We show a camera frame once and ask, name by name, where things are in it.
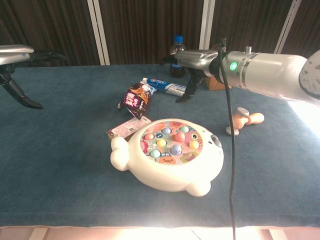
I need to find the white partition frame post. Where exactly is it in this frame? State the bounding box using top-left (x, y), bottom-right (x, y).
top-left (87, 0), bottom-right (111, 66)
top-left (274, 0), bottom-right (302, 55)
top-left (198, 0), bottom-right (216, 51)

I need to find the cola bottle blue cap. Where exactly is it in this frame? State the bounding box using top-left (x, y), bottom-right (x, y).
top-left (169, 35), bottom-right (187, 78)

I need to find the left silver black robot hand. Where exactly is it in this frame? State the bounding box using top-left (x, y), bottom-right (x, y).
top-left (0, 44), bottom-right (68, 110)

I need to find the blue white toothpaste tube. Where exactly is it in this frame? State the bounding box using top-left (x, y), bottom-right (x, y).
top-left (139, 76), bottom-right (188, 97)

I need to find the small wooden toy mallet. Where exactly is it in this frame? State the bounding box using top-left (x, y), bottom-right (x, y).
top-left (226, 106), bottom-right (265, 136)

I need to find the brown paper carton box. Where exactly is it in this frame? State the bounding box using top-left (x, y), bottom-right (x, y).
top-left (204, 42), bottom-right (232, 91)

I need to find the dark purple snack packet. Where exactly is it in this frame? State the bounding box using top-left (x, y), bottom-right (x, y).
top-left (117, 82), bottom-right (156, 120)

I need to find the white whack-a-mole toy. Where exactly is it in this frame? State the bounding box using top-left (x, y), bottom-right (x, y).
top-left (109, 118), bottom-right (225, 197)

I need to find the flat pink brown box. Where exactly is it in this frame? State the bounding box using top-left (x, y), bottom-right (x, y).
top-left (106, 115), bottom-right (153, 142)

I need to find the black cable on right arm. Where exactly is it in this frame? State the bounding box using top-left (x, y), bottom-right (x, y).
top-left (217, 37), bottom-right (238, 240)

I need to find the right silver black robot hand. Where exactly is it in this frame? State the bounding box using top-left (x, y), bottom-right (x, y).
top-left (159, 48), bottom-right (226, 104)

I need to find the blue table cloth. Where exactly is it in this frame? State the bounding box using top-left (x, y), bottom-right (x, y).
top-left (0, 63), bottom-right (320, 228)

